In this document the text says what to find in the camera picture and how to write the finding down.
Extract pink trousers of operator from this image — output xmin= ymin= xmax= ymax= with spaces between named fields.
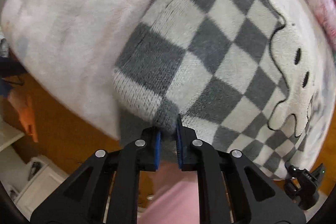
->
xmin=137 ymin=161 xmax=200 ymax=223

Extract white drawer cabinet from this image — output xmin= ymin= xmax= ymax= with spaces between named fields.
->
xmin=1 ymin=121 xmax=68 ymax=218

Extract white patterned bed sheet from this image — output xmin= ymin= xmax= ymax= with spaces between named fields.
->
xmin=0 ymin=0 xmax=336 ymax=140

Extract dark blue clothes pile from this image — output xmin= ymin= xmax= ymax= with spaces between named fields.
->
xmin=0 ymin=57 xmax=27 ymax=98

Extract grey white checkered cardigan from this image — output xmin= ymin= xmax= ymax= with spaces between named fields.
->
xmin=112 ymin=0 xmax=320 ymax=181

